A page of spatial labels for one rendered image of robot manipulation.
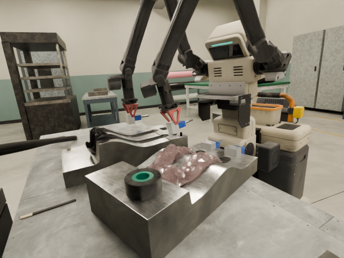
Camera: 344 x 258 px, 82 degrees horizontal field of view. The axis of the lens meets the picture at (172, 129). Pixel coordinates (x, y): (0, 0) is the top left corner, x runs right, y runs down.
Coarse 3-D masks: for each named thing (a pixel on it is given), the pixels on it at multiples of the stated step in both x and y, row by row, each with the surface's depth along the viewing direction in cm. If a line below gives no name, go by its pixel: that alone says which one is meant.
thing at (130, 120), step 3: (126, 114) 109; (129, 114) 109; (138, 114) 114; (126, 117) 110; (129, 117) 108; (132, 117) 109; (135, 117) 110; (138, 117) 111; (141, 117) 114; (126, 120) 112; (129, 120) 109; (132, 120) 109; (135, 120) 111; (129, 123) 109; (132, 123) 110
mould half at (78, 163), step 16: (144, 128) 106; (96, 144) 75; (112, 144) 73; (128, 144) 76; (144, 144) 82; (160, 144) 83; (176, 144) 87; (64, 160) 77; (80, 160) 76; (96, 160) 74; (112, 160) 74; (128, 160) 77; (144, 160) 81; (64, 176) 67; (80, 176) 70
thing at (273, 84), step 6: (264, 78) 381; (186, 84) 547; (192, 84) 517; (198, 84) 493; (204, 84) 469; (258, 84) 359; (264, 84) 365; (270, 84) 371; (276, 84) 378; (282, 84) 387; (186, 90) 560; (258, 90) 364; (282, 90) 399; (186, 96) 566; (186, 102) 572; (210, 108) 468; (216, 108) 516; (210, 114) 472; (210, 120) 476
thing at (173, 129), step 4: (188, 120) 96; (192, 120) 97; (168, 124) 91; (172, 124) 90; (180, 124) 92; (184, 124) 93; (168, 128) 93; (172, 128) 90; (176, 128) 91; (172, 132) 91; (176, 132) 91
